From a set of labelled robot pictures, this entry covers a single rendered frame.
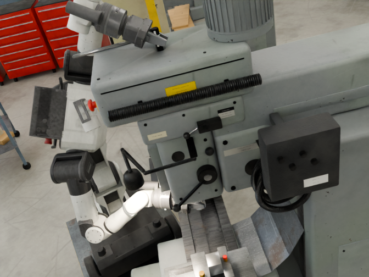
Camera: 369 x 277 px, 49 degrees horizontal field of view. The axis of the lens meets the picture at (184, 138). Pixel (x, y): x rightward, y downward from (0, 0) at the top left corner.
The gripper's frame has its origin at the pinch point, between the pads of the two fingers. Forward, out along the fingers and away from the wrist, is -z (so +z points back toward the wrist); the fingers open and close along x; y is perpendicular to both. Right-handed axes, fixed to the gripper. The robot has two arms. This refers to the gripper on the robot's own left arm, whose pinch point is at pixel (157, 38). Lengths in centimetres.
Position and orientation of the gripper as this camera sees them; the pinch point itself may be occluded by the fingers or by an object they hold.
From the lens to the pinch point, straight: 125.1
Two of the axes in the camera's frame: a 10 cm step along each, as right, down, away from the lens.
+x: -1.4, 6.1, -7.8
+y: 3.2, -7.2, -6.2
